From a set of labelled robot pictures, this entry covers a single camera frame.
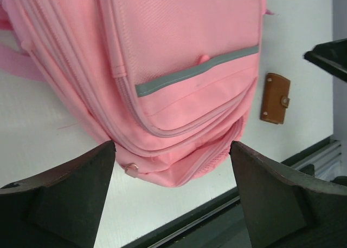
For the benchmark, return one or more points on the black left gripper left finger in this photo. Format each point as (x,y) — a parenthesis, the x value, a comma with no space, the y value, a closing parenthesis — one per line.
(60,207)

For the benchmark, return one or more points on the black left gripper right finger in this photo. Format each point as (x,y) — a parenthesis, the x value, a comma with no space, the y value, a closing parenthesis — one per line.
(284,207)

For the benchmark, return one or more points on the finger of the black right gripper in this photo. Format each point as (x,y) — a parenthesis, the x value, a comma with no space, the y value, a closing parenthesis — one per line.
(331,57)

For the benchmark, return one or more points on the brown leather wallet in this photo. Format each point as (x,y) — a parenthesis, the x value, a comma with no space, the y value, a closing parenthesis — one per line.
(275,100)

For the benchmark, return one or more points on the pink student backpack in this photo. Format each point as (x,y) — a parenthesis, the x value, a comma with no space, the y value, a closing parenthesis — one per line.
(171,82)

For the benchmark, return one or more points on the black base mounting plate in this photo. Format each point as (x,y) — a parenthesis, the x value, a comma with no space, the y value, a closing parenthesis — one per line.
(220,222)

